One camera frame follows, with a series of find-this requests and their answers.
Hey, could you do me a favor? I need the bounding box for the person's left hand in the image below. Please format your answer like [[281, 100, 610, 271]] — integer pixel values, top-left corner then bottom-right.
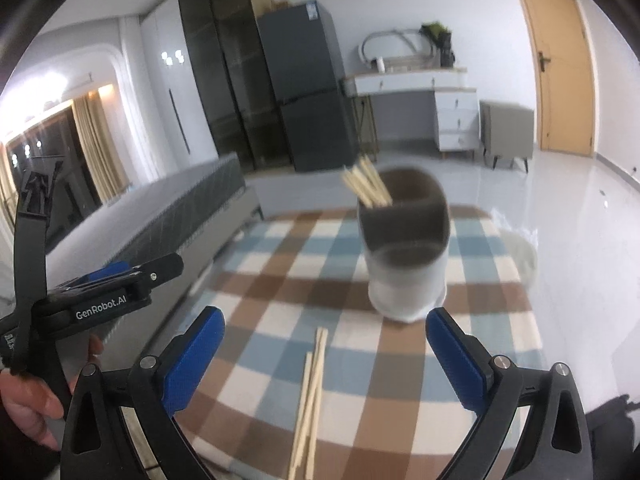
[[0, 334, 106, 453]]

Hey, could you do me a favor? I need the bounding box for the white curved tube frame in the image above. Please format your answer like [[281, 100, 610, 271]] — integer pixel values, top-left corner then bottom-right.
[[360, 30, 431, 66]]

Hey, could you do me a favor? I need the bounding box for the pile of wooden chopsticks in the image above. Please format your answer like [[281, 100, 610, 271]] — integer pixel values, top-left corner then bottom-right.
[[287, 327, 329, 480]]

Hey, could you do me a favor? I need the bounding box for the bunch of wooden chopsticks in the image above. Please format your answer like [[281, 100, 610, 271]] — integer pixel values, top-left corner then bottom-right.
[[341, 155, 393, 208]]

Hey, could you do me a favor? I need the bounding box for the dark glass cabinet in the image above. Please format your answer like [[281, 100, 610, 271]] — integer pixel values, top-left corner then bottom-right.
[[177, 0, 293, 171]]

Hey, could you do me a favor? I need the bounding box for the plaid blanket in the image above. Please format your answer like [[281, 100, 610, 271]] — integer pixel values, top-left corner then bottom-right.
[[177, 205, 546, 480]]

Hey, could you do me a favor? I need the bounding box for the grey cabinet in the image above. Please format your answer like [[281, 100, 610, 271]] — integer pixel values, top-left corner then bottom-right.
[[480, 100, 536, 173]]

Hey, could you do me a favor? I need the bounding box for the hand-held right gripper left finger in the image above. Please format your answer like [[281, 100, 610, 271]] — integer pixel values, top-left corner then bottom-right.
[[60, 305, 226, 480]]

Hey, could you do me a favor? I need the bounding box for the wooden door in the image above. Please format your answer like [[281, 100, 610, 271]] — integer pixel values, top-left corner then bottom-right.
[[507, 0, 598, 156]]

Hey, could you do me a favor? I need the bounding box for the grey divided utensil holder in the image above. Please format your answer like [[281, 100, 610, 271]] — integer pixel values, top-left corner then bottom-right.
[[356, 164, 451, 323]]

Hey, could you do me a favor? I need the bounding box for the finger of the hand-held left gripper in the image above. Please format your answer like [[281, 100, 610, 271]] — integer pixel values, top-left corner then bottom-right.
[[60, 252, 185, 295]]

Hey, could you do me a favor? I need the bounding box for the dark potted plant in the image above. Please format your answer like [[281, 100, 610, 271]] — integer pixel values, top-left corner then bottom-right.
[[420, 20, 456, 68]]

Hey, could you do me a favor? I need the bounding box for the white drawer desk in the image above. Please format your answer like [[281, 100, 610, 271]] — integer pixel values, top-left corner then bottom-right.
[[345, 67, 481, 153]]

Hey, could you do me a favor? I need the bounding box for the white wardrobe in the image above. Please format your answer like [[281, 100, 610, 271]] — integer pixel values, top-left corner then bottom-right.
[[117, 0, 221, 191]]

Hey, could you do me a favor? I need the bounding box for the dark grey refrigerator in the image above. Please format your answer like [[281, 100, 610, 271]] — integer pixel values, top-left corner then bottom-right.
[[257, 2, 361, 173]]

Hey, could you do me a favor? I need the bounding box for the beige curtain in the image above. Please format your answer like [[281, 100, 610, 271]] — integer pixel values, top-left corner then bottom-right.
[[75, 95, 131, 203]]

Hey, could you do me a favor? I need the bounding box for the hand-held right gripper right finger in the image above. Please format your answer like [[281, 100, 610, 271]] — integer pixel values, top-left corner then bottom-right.
[[425, 306, 593, 480]]

